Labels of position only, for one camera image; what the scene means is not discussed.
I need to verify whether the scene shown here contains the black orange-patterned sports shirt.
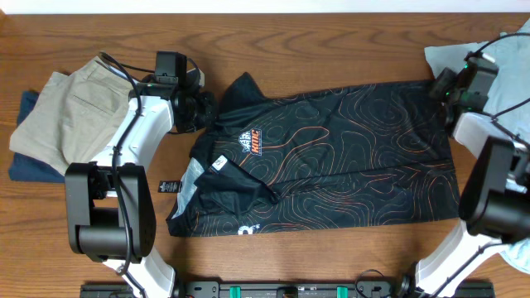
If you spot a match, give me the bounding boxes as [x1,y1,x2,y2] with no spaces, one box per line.
[166,74,460,237]

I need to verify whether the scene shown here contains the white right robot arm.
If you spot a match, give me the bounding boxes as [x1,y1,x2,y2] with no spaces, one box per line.
[397,61,529,297]

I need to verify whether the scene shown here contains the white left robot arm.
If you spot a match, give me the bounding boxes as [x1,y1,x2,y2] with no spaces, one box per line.
[65,83,217,297]

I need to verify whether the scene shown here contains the light grey t-shirt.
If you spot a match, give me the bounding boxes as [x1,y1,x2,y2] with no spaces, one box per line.
[423,19,530,274]

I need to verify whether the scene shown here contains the folded khaki trousers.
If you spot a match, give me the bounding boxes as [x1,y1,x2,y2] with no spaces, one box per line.
[9,57,132,175]

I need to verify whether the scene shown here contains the folded navy blue garment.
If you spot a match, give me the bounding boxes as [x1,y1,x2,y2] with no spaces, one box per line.
[8,91,65,184]

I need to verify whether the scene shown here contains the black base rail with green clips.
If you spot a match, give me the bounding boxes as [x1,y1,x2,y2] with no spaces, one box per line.
[79,277,496,298]

